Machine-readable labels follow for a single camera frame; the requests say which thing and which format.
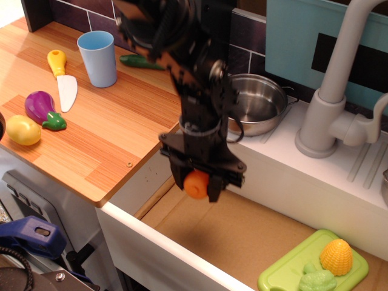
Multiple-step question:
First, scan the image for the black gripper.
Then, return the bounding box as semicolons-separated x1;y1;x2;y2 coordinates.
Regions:
159;116;247;202

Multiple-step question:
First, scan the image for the orange toy carrot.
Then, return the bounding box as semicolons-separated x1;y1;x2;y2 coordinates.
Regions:
184;170;209;199

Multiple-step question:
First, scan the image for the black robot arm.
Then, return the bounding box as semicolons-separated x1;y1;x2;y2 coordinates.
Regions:
115;1;246;202

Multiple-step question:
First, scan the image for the stainless steel pot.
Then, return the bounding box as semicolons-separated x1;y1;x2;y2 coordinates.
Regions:
228;74;299;136

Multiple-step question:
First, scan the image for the green toy cucumber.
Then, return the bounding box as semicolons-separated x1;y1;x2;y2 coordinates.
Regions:
119;55;165;70

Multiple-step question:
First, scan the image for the green plastic cutting board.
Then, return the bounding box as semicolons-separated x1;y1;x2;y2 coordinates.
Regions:
257;229;369;290

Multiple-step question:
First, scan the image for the grey toy faucet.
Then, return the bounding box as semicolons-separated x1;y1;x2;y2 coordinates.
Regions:
295;1;387;158

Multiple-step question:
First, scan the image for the grey toy oven front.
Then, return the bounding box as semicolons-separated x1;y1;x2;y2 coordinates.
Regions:
1;171;101;290

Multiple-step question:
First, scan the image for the light green toy broccoli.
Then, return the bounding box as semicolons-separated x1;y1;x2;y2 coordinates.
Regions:
298;263;337;291

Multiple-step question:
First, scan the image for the yellow toy corn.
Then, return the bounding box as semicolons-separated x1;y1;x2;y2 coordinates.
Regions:
319;239;353;276

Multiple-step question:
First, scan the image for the light blue plastic cup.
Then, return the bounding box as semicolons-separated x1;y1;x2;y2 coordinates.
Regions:
77;30;118;88

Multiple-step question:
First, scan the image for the purple toy eggplant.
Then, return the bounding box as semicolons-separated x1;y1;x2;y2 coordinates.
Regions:
24;91;67;131

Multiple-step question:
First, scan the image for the blue clamp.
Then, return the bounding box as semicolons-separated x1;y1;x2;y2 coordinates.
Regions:
1;216;67;259

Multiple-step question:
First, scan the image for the yellow toy potato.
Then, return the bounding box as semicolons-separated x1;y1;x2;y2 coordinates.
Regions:
6;115;41;146

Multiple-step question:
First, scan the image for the black vertical post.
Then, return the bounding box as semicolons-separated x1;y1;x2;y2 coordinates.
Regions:
193;1;236;81

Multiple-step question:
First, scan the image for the yellow handled toy knife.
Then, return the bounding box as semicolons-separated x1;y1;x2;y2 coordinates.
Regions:
47;50;78;113

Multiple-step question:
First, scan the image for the black braided cable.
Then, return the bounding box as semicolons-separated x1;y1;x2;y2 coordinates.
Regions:
0;246;34;291

